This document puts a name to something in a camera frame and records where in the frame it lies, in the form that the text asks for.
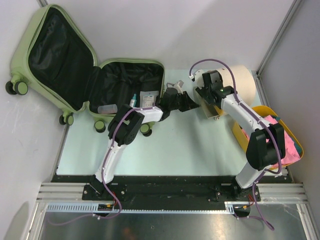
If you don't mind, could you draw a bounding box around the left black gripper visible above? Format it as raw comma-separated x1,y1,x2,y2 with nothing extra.
168,91,198,112

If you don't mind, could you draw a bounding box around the white cylindrical container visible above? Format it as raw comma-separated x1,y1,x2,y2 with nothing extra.
193,64,256,119

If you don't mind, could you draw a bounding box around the yellow plastic basket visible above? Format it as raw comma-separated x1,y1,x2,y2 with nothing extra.
231,105,305,167

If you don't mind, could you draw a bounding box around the pink fabric garment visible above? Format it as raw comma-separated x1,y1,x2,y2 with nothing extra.
242,115,301,174

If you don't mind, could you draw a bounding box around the teal fabric garment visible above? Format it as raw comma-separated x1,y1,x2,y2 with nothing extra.
272,115,303,155

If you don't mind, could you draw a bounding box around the green hard-shell suitcase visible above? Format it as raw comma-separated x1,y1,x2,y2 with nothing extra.
5,4,165,133

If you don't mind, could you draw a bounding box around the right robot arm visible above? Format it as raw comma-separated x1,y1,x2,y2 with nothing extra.
194,70,286,201

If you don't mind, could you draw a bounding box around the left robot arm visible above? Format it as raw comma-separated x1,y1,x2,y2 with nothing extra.
89,87,200,200

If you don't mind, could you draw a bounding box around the white labelled packet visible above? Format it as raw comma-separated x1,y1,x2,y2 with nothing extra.
139,90,159,108

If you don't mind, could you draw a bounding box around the clear plastic bottle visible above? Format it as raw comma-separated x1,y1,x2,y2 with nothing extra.
97,104,118,115

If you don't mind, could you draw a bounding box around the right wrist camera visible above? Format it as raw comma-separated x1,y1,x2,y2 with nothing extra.
188,69,205,83

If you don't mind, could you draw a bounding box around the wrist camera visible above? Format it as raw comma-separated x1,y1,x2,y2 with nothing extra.
188,69,205,83
166,80,184,93

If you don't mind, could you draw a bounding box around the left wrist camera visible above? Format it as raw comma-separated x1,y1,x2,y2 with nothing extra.
166,80,184,93

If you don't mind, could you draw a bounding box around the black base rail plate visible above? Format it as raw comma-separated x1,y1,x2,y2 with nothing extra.
51,174,293,210

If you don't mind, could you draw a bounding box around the right corner aluminium post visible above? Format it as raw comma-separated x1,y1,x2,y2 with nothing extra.
256,0,304,77

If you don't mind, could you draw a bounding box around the corner aluminium post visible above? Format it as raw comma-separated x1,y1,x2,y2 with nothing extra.
36,0,49,8
256,0,304,77

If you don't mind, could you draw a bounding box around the white slotted cable duct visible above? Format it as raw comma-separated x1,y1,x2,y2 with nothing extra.
46,202,250,215

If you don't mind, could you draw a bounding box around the left corner aluminium post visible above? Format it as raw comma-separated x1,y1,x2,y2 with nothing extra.
36,0,49,8

